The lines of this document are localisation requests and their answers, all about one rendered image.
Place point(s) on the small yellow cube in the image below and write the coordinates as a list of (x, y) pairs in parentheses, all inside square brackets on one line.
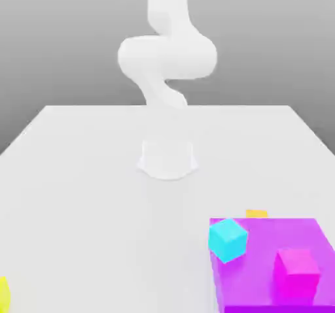
[(3, 293)]

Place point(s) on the large purple box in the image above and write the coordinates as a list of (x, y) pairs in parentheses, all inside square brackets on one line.
[(261, 273)]

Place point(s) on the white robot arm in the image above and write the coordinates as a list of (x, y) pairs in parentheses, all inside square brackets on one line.
[(167, 56)]

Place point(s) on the small orange cube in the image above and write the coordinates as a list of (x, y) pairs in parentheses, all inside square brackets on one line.
[(256, 214)]

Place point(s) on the small cyan cube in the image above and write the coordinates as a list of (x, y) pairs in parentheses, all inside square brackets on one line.
[(227, 241)]

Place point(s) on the small magenta cube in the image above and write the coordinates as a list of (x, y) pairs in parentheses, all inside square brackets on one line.
[(297, 276)]

